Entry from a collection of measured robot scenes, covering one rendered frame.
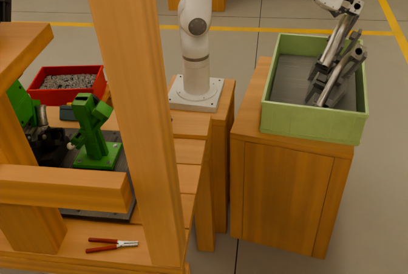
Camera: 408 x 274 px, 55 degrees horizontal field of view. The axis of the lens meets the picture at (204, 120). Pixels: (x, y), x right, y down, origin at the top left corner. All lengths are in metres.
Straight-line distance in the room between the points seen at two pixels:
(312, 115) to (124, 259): 0.90
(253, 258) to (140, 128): 1.55
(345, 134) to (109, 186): 1.07
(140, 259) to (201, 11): 0.91
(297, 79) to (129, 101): 1.30
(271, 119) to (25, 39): 1.05
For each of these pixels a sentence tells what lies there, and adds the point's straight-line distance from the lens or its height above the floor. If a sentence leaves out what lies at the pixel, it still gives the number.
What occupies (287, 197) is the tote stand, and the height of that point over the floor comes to 0.44.
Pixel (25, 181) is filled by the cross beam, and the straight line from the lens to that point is 0.98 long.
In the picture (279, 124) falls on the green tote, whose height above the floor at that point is 0.85.
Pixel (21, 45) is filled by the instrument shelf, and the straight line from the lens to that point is 0.92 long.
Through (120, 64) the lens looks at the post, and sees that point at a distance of 0.73.
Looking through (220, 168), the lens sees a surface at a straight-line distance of 1.91.
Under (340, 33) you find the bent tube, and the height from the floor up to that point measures 1.13.
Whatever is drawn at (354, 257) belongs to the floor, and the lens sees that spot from 2.35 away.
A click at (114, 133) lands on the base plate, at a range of 1.62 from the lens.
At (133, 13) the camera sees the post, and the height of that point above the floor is 1.66.
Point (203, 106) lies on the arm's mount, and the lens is 1.72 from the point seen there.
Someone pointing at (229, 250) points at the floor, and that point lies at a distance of 2.27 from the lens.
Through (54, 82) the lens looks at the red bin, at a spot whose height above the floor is 0.88.
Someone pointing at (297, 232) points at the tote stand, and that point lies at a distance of 2.14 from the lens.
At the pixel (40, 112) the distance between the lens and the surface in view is 1.53.
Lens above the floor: 1.93
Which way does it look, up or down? 40 degrees down
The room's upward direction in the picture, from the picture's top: 3 degrees counter-clockwise
